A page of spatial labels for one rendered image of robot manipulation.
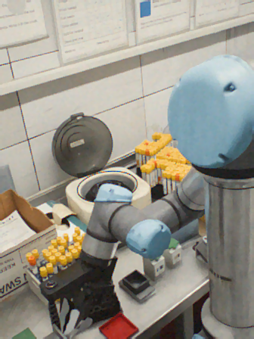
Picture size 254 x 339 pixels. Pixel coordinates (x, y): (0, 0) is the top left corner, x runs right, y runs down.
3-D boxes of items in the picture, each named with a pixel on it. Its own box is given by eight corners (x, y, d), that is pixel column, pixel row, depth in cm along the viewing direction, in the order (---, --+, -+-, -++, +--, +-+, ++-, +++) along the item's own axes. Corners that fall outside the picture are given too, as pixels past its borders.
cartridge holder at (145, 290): (140, 303, 103) (139, 293, 102) (118, 285, 110) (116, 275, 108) (156, 292, 106) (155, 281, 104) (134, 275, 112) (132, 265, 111)
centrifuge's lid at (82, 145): (48, 122, 130) (40, 119, 137) (65, 193, 139) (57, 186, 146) (107, 106, 139) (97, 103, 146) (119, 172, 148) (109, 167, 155)
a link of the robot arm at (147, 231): (184, 210, 79) (147, 191, 87) (140, 237, 73) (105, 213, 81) (186, 243, 83) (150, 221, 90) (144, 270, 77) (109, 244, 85)
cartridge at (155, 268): (155, 281, 110) (153, 261, 107) (143, 272, 113) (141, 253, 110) (165, 273, 112) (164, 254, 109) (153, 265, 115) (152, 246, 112)
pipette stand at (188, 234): (176, 253, 119) (175, 225, 114) (162, 241, 124) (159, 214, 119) (202, 238, 123) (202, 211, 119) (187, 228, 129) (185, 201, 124)
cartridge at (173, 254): (171, 269, 113) (171, 250, 110) (160, 260, 117) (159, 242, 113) (182, 262, 115) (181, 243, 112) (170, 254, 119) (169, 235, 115)
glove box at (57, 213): (66, 264, 119) (60, 237, 115) (29, 230, 136) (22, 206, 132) (100, 244, 126) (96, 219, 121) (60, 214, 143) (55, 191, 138)
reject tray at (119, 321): (116, 347, 93) (116, 345, 92) (98, 329, 97) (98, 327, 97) (138, 330, 96) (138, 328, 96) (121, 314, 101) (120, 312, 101)
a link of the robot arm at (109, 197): (116, 194, 81) (92, 179, 88) (100, 244, 83) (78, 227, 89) (144, 197, 87) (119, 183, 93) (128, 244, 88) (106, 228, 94)
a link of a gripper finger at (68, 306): (81, 336, 95) (92, 300, 94) (60, 340, 91) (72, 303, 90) (74, 328, 97) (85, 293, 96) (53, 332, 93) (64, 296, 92)
